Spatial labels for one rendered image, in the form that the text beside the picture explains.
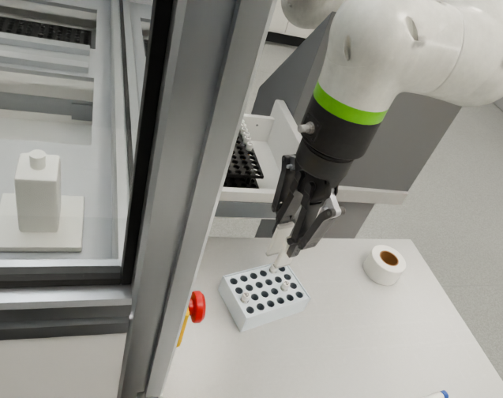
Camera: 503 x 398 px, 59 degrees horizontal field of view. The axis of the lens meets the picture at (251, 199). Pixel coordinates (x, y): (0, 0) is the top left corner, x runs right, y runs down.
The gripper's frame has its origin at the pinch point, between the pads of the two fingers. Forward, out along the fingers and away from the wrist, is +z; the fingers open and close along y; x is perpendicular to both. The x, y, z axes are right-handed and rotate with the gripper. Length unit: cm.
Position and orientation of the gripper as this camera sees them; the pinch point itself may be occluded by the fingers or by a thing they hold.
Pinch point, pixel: (283, 245)
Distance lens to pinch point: 71.9
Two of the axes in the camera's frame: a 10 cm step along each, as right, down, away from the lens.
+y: 4.6, 6.6, -5.9
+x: 8.5, -1.4, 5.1
